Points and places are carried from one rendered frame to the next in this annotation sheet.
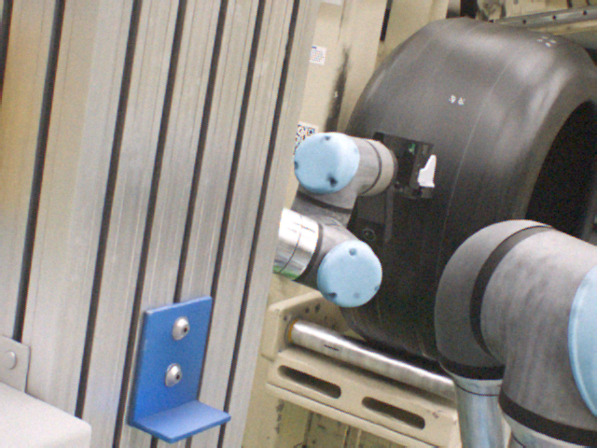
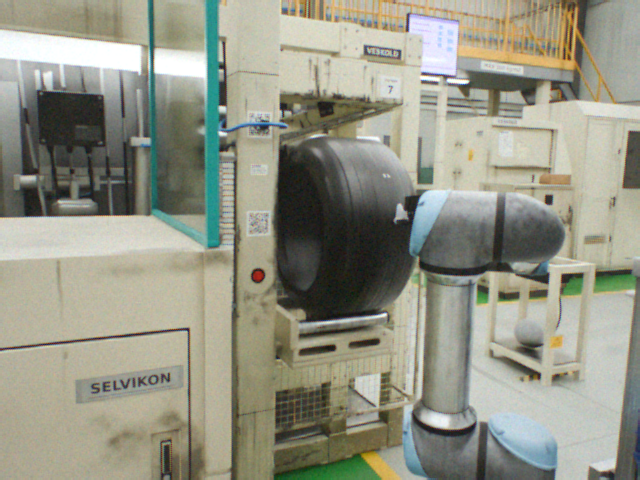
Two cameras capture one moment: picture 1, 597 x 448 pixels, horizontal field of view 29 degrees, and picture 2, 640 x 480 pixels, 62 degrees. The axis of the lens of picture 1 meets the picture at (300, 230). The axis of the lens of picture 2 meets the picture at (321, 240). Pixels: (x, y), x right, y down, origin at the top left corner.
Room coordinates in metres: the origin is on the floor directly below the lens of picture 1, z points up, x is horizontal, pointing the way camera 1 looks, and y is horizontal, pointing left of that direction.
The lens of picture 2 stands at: (1.01, 1.20, 1.40)
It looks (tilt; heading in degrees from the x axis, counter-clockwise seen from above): 8 degrees down; 306
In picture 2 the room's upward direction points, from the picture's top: 1 degrees clockwise
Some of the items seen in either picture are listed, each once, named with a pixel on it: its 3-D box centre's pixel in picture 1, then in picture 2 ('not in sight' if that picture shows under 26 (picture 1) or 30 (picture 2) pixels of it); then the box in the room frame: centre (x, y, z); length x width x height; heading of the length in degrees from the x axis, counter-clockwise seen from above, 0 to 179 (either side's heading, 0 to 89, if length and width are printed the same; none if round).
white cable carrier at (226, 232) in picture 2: not in sight; (227, 232); (2.15, 0.09, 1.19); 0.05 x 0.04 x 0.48; 152
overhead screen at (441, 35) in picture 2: not in sight; (432, 46); (3.37, -3.87, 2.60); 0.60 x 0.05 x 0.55; 59
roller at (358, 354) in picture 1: (377, 359); (340, 322); (1.91, -0.17, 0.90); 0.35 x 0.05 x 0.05; 62
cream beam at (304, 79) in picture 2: not in sight; (321, 82); (2.24, -0.48, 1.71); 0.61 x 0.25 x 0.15; 62
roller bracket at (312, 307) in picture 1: (325, 315); (271, 316); (2.12, -0.07, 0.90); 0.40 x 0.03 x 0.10; 152
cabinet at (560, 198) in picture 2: not in sight; (523, 238); (2.64, -5.00, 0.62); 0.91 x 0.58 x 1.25; 59
